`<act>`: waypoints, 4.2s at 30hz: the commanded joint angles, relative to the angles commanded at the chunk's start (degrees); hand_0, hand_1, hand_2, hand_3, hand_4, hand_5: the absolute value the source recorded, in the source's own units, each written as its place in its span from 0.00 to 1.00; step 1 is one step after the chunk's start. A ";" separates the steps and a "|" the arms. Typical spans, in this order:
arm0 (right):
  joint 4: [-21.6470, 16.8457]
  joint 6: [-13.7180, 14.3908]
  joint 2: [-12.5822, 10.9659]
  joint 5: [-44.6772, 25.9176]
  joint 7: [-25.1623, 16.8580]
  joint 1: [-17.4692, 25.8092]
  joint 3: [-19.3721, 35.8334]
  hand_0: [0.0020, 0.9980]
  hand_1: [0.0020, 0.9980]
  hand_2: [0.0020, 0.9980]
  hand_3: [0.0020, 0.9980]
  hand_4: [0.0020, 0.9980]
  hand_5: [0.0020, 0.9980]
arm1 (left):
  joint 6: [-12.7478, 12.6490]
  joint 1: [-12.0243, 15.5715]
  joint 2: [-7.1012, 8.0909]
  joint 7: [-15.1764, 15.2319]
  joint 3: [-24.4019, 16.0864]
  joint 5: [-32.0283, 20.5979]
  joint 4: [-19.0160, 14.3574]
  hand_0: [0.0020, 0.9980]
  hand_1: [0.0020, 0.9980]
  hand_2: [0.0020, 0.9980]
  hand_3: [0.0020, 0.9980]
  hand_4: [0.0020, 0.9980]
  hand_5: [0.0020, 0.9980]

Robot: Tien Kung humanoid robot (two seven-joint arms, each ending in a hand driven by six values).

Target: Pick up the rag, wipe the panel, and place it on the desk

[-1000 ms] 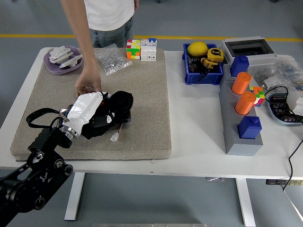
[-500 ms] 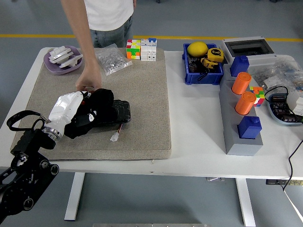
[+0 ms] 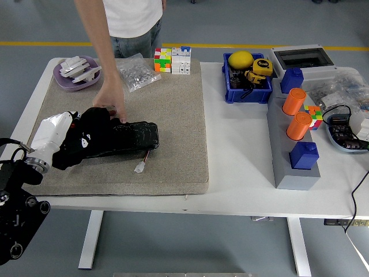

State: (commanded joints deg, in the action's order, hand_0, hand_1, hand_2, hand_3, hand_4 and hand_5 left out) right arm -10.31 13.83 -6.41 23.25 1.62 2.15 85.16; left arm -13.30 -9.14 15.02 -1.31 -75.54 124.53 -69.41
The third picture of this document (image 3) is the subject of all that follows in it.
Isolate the person's right hand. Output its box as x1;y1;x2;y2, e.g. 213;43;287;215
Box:
92;77;128;124

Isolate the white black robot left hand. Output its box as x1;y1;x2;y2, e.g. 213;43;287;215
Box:
28;110;93;164

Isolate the black rag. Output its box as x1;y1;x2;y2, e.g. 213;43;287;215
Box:
51;106;125;171

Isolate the black panel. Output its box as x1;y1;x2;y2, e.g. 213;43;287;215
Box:
86;121;160;159

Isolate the clear bag of screws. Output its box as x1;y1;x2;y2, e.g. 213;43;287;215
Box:
115;53;162;93

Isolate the purple bowl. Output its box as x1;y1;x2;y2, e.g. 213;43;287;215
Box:
52;55;101;92

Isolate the grey-brown mat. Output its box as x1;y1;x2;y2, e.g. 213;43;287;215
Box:
13;57;210;198

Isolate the large colourful puzzle cube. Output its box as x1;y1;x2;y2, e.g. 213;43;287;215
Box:
153;47;173;73

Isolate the white circuit breaker block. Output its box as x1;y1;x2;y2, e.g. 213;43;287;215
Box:
171;45;193;76

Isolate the person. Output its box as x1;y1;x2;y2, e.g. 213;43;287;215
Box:
73;0;168;124

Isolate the white table leg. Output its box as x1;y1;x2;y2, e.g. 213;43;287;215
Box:
287;216;312;277
78;209;104;271

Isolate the dark electronic part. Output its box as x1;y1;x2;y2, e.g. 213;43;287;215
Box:
229;69;248;89

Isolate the yellow lemon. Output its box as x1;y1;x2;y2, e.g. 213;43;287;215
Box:
228;50;255;70

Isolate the blue plastic bin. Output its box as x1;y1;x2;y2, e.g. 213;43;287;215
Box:
221;52;274;104

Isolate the yellow black tool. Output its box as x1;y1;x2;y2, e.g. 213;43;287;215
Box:
244;69;268;86

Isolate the yellow black tape measure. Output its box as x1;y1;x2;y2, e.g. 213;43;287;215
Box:
252;58;274;77

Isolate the grey stepped stand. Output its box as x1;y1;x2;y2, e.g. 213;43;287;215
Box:
266;77;322;190

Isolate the blue plastic block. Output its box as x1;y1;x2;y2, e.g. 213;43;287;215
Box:
289;141;320;170
281;67;305;95

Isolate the orange cylinder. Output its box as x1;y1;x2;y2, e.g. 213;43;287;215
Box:
282;88;307;116
286;111;314;141

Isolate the small colourful puzzle cube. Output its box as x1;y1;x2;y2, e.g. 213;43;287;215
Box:
304;105;322;131

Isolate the clear bag of parts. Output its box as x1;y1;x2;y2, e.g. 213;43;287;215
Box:
304;82;347;110
331;68;369;115

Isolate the blue-grey tray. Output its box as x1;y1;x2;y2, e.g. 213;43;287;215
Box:
324;113;369;154

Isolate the dark circuit board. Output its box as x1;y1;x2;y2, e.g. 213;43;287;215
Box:
328;115;369;151

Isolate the black table control box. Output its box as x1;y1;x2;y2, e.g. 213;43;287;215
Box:
323;219;369;227

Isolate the white plastic bracket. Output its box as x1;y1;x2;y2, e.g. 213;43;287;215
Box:
59;56;91;77
71;65;103;84

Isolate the white plug with red wires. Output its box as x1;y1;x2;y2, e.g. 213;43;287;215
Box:
134;149;151;174

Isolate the white electrical enclosure box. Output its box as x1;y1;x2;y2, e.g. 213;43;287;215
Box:
267;44;338;81

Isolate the thin black looped cable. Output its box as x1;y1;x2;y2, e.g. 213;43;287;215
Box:
322;105;369;144

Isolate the black hanging cable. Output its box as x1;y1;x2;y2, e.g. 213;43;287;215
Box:
342;170;369;234

